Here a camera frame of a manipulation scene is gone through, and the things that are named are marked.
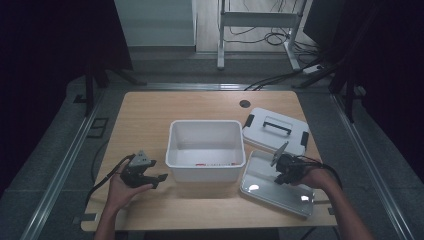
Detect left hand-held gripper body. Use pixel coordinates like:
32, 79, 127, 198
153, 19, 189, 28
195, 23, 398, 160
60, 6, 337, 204
119, 149, 158, 188

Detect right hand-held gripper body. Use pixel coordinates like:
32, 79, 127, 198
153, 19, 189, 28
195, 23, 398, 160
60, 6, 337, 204
269, 141, 307, 186

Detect white plastic storage box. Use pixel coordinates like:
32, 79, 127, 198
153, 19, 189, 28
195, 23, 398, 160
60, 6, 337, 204
165, 119, 247, 184

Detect red and white medicine box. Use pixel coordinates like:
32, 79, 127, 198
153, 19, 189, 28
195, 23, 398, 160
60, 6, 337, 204
194, 162, 242, 168

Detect person's right hand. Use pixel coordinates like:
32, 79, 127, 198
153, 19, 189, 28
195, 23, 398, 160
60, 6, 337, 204
291, 165, 335, 192

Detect person's left hand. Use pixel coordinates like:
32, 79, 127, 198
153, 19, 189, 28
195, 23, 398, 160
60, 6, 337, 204
105, 164, 155, 215

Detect white lid with black latches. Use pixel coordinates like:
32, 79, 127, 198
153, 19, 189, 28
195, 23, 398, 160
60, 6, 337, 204
242, 107, 310, 157

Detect black floor hatch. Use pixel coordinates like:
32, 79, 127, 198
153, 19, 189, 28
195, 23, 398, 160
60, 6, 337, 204
87, 117, 110, 139

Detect black metal stand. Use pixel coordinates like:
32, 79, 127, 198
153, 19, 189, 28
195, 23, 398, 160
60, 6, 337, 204
328, 64, 357, 124
83, 59, 148, 117

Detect white power strip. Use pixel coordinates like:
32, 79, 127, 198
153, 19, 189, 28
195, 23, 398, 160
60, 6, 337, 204
302, 64, 324, 75

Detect dark curtain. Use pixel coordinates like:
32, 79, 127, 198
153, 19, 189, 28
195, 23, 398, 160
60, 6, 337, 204
349, 0, 424, 183
0, 0, 134, 198

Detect white cabinet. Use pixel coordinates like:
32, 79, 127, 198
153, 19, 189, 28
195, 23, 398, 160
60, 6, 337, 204
113, 0, 198, 48

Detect dark monitor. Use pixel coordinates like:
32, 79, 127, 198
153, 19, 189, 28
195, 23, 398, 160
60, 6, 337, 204
303, 0, 379, 53

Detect white metal stand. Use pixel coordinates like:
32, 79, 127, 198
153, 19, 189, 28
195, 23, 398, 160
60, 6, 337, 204
217, 0, 303, 71

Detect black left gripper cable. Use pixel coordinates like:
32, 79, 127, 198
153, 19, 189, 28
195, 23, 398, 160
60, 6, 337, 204
84, 153, 136, 206

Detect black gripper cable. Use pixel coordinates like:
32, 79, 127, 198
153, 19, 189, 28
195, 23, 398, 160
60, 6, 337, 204
296, 154, 344, 191
84, 153, 136, 206

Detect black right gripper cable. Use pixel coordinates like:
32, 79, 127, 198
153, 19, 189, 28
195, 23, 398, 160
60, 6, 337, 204
296, 154, 344, 191

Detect black floor cables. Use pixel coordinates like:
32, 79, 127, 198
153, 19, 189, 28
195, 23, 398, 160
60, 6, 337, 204
228, 0, 323, 92

